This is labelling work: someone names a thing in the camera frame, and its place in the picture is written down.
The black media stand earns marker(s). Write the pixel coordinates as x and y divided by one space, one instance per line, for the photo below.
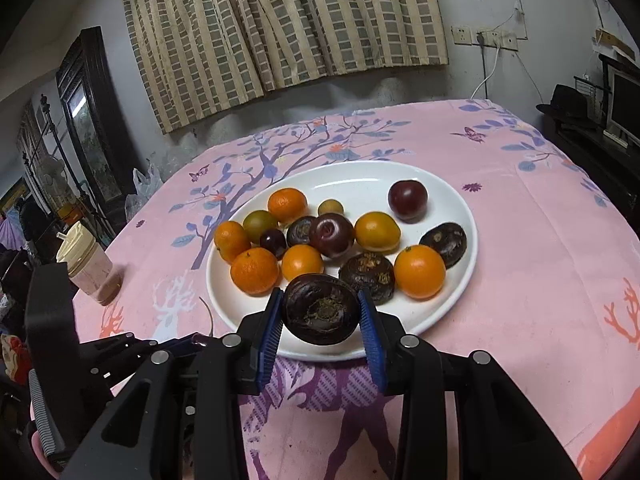
600 160

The pink printed tablecloth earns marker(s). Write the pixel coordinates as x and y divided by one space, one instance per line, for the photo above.
525 260

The small dark red plum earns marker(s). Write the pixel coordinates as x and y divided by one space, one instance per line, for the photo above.
273 241

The black hat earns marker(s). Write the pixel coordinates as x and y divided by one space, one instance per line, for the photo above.
565 102

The white power strip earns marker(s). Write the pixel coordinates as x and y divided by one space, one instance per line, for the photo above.
496 40

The small yellow green fruit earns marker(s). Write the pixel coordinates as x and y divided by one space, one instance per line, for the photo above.
330 207

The white wall socket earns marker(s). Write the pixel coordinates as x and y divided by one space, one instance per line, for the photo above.
462 35

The greenish mandarin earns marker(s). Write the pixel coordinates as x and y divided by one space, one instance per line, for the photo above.
260 225

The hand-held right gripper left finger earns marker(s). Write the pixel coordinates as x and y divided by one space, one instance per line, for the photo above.
267 345

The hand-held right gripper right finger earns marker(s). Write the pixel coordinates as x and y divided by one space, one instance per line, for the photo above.
374 345

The yellow orange mandarin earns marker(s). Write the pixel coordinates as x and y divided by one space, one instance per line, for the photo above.
377 231

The cardboard box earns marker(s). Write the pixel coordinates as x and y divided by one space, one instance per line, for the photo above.
612 42

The clear plastic bag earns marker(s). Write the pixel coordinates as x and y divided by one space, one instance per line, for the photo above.
145 185

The checkered beige curtain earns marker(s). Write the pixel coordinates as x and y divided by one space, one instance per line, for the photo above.
280 25

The dark framed glass cabinet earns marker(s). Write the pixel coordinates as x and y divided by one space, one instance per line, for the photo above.
90 120

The grey monitor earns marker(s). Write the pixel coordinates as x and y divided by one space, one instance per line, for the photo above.
624 105

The large orange mandarin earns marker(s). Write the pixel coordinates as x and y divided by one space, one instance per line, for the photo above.
254 270

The dark water chestnut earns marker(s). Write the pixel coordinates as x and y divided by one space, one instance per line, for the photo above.
443 242
299 230
321 312
366 270

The white oval plate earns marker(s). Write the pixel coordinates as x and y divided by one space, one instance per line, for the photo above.
350 180

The beige lidded drink cup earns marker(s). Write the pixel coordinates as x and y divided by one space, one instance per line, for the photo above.
87 270

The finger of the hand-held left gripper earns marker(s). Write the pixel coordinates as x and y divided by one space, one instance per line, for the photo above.
172 344

